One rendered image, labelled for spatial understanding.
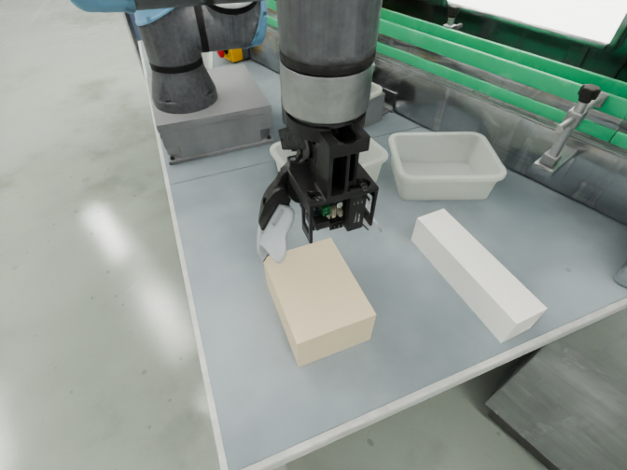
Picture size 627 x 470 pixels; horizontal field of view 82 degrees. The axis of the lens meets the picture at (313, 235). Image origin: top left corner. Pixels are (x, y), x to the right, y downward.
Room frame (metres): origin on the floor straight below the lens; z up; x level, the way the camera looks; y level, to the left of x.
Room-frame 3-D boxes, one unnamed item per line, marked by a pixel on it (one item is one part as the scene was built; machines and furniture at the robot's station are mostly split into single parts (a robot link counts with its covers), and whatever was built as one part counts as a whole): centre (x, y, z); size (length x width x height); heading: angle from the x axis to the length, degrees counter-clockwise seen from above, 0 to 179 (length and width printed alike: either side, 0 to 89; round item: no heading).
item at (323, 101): (0.30, -0.01, 1.14); 0.08 x 0.08 x 0.05
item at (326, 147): (0.29, -0.01, 1.06); 0.09 x 0.08 x 0.12; 22
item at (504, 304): (0.38, -0.27, 0.78); 0.24 x 0.06 x 0.06; 25
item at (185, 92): (0.85, 0.31, 0.90); 0.15 x 0.15 x 0.10
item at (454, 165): (0.66, -0.28, 0.78); 0.22 x 0.17 x 0.09; 91
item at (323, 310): (0.32, 0.00, 0.79); 0.16 x 0.12 x 0.07; 22
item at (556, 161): (0.59, -0.47, 0.90); 0.17 x 0.05 x 0.22; 131
